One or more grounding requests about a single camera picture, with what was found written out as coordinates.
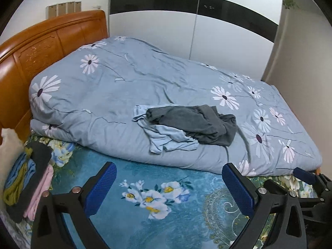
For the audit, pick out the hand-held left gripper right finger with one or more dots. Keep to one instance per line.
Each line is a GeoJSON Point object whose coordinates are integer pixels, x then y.
{"type": "Point", "coordinates": [237, 189]}

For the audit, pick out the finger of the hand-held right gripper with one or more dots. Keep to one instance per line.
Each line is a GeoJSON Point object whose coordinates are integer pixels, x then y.
{"type": "Point", "coordinates": [303, 175]}
{"type": "Point", "coordinates": [311, 202]}

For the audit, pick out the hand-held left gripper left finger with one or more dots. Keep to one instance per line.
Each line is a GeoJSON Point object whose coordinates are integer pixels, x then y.
{"type": "Point", "coordinates": [101, 189]}

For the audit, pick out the dark grey garment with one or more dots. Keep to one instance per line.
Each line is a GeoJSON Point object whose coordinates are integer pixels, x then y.
{"type": "Point", "coordinates": [186, 122]}

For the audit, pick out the stack of folded clothes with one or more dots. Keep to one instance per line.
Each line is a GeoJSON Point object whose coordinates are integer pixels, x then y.
{"type": "Point", "coordinates": [39, 153]}

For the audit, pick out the teal floral bed sheet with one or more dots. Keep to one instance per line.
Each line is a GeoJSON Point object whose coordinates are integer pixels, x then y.
{"type": "Point", "coordinates": [145, 168]}

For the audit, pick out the pink folded garment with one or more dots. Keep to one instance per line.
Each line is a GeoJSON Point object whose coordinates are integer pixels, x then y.
{"type": "Point", "coordinates": [41, 186]}

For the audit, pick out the blue folded garment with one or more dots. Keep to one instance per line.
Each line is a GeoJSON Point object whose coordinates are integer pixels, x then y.
{"type": "Point", "coordinates": [26, 168]}

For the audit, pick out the light blue garment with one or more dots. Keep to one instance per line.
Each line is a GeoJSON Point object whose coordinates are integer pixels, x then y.
{"type": "Point", "coordinates": [168, 140]}

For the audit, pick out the olive folded garment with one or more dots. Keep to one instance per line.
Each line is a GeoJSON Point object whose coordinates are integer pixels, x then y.
{"type": "Point", "coordinates": [15, 190]}

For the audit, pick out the cream ribbed cloth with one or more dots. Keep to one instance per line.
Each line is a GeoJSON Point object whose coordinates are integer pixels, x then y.
{"type": "Point", "coordinates": [10, 150]}

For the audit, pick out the blue daisy print duvet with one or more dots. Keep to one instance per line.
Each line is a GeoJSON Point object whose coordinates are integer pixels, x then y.
{"type": "Point", "coordinates": [116, 83]}

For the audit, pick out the orange wooden headboard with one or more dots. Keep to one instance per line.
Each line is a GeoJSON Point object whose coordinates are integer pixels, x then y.
{"type": "Point", "coordinates": [39, 49]}

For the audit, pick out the white wardrobe with black stripe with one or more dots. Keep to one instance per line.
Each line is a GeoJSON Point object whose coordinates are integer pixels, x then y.
{"type": "Point", "coordinates": [155, 36]}

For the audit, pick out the orange wooden bed rail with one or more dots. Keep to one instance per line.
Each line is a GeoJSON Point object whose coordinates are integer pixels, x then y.
{"type": "Point", "coordinates": [318, 171]}

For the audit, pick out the beige wall switch panel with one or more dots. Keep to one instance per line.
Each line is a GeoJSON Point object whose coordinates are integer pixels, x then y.
{"type": "Point", "coordinates": [63, 9]}

